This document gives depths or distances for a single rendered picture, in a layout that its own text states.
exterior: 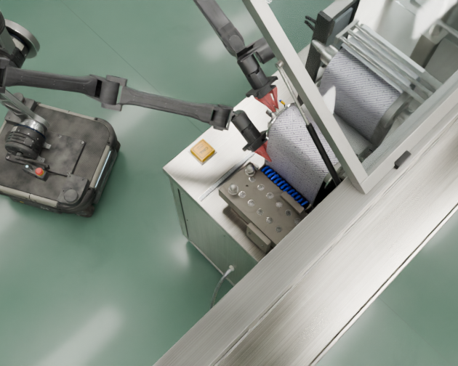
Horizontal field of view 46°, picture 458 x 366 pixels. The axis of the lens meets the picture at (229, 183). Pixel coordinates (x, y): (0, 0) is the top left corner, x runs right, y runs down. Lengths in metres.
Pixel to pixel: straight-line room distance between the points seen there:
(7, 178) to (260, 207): 1.54
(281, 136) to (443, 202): 0.53
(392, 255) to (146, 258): 1.71
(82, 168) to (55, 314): 0.76
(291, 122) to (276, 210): 0.34
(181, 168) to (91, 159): 0.91
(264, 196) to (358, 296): 0.63
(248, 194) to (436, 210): 0.67
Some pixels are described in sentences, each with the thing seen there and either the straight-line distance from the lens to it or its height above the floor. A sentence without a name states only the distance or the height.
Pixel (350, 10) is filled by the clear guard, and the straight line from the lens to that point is 1.24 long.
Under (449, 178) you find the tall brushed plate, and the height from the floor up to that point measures 1.44.
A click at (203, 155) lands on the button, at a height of 0.92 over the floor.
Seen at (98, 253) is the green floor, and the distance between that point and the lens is 2.97.
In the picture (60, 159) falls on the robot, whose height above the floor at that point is 0.26.
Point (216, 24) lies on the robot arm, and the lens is 1.75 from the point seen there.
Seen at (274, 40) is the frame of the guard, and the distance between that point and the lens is 1.11.
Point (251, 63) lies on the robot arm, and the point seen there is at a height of 1.40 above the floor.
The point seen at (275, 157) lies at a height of 1.13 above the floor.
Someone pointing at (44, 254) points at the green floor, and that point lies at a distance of 3.05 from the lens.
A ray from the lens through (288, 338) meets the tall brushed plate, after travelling 1.37.
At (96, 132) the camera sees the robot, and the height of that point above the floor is 0.24.
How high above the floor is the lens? 2.80
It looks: 67 degrees down
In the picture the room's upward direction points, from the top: 1 degrees clockwise
